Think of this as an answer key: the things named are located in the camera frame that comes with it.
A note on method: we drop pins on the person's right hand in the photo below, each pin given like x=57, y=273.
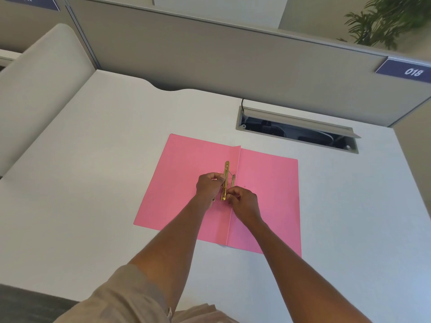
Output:
x=245, y=205

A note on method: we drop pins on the person's right forearm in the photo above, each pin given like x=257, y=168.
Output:
x=296, y=279

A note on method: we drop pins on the beige shirt torso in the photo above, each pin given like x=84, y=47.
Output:
x=202, y=316

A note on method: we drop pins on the grey desk partition panel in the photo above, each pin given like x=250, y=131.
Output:
x=219, y=63
x=20, y=30

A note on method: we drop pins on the white rounded side divider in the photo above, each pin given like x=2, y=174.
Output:
x=40, y=90

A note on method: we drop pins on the pink folder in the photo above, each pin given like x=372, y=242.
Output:
x=168, y=198

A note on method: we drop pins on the blue number label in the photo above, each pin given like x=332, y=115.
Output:
x=390, y=68
x=40, y=1

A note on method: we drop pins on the thin grey metal clip strip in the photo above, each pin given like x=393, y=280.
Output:
x=233, y=180

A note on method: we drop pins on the person's left hand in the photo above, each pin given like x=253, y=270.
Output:
x=208, y=188

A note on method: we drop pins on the gold metal fastener bar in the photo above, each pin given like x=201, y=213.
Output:
x=223, y=193

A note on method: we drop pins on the green potted plant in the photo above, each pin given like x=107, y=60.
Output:
x=384, y=20

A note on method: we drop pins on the person's left forearm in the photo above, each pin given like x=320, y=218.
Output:
x=175, y=245

